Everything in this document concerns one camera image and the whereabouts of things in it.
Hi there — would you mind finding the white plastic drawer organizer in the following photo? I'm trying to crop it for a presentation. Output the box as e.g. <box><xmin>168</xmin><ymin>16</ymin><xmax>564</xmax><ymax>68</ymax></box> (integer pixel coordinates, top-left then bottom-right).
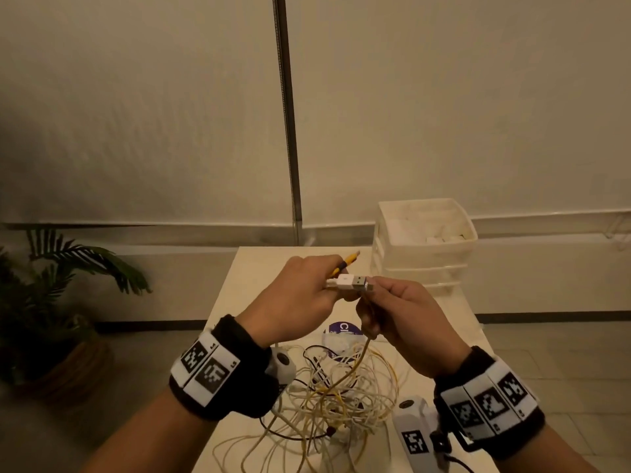
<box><xmin>370</xmin><ymin>197</ymin><xmax>479</xmax><ymax>294</ymax></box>

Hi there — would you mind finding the person's right hand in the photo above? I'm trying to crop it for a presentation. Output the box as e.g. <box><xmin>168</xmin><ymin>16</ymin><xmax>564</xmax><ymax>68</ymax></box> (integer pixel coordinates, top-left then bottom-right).
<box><xmin>356</xmin><ymin>276</ymin><xmax>472</xmax><ymax>380</ymax></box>

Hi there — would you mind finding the yellow cable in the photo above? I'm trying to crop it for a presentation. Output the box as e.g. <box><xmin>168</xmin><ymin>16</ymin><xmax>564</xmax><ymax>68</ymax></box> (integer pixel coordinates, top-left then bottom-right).
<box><xmin>315</xmin><ymin>250</ymin><xmax>375</xmax><ymax>405</ymax></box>

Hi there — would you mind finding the person's left hand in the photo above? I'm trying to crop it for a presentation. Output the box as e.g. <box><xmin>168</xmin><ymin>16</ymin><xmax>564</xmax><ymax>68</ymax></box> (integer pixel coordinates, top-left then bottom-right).
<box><xmin>235</xmin><ymin>254</ymin><xmax>368</xmax><ymax>350</ymax></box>

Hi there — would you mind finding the white table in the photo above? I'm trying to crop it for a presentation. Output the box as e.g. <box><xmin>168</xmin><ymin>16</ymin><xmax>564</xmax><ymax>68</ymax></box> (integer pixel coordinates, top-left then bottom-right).
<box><xmin>191</xmin><ymin>246</ymin><xmax>499</xmax><ymax>473</ymax></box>

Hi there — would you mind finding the black left wristband with markers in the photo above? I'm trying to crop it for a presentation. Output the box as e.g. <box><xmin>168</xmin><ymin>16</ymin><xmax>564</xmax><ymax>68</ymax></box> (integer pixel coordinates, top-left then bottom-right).
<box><xmin>168</xmin><ymin>313</ymin><xmax>272</xmax><ymax>422</ymax></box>

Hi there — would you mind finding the black wristband with markers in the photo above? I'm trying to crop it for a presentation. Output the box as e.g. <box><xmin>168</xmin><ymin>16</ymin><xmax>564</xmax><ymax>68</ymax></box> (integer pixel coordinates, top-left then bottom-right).
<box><xmin>168</xmin><ymin>313</ymin><xmax>272</xmax><ymax>422</ymax></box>
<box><xmin>432</xmin><ymin>345</ymin><xmax>547</xmax><ymax>461</ymax></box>

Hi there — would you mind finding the black right wristband with markers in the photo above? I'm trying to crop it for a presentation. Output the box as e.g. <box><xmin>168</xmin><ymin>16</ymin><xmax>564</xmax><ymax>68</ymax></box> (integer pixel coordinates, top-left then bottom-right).
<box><xmin>432</xmin><ymin>345</ymin><xmax>547</xmax><ymax>461</ymax></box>

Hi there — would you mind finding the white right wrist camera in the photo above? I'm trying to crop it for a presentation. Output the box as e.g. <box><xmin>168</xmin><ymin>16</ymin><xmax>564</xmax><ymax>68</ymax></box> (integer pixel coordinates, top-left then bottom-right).
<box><xmin>392</xmin><ymin>396</ymin><xmax>450</xmax><ymax>473</ymax></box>

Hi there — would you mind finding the white usb cable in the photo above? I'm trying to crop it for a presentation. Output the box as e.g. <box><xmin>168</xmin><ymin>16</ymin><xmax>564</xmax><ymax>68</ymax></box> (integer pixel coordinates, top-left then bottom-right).
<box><xmin>324</xmin><ymin>273</ymin><xmax>375</xmax><ymax>293</ymax></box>

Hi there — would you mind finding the black right camera cable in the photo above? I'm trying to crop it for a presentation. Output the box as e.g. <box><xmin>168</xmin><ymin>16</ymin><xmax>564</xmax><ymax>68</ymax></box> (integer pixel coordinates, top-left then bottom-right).
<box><xmin>431</xmin><ymin>428</ymin><xmax>477</xmax><ymax>473</ymax></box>

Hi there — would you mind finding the person's right forearm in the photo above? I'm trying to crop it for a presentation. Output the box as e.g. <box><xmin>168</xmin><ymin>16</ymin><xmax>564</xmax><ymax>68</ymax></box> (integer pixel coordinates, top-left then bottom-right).
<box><xmin>502</xmin><ymin>430</ymin><xmax>600</xmax><ymax>473</ymax></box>

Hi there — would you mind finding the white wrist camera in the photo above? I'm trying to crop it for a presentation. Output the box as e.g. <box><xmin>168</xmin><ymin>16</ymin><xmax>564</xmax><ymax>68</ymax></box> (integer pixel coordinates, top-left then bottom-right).
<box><xmin>392</xmin><ymin>396</ymin><xmax>450</xmax><ymax>473</ymax></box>
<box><xmin>266</xmin><ymin>345</ymin><xmax>298</xmax><ymax>395</ymax></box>

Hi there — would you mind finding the green palm plant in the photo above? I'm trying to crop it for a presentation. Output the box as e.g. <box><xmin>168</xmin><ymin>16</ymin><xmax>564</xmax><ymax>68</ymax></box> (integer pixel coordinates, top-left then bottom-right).
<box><xmin>0</xmin><ymin>229</ymin><xmax>152</xmax><ymax>385</ymax></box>

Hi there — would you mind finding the metal wall strip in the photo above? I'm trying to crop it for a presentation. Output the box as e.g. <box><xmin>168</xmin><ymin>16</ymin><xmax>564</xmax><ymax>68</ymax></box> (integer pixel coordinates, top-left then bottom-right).
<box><xmin>271</xmin><ymin>0</ymin><xmax>304</xmax><ymax>247</ymax></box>

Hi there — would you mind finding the bundle of USB cables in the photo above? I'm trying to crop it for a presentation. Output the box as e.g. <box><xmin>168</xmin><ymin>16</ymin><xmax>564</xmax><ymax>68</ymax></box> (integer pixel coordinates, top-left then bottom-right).
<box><xmin>212</xmin><ymin>339</ymin><xmax>410</xmax><ymax>473</ymax></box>

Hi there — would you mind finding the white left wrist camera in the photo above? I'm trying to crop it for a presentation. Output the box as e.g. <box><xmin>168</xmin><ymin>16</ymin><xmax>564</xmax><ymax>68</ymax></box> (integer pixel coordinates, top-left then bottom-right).
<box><xmin>266</xmin><ymin>345</ymin><xmax>298</xmax><ymax>395</ymax></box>

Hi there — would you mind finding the round purple label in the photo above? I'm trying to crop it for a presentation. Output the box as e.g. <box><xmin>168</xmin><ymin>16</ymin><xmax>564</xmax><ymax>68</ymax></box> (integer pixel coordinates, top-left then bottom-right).
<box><xmin>323</xmin><ymin>321</ymin><xmax>363</xmax><ymax>360</ymax></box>

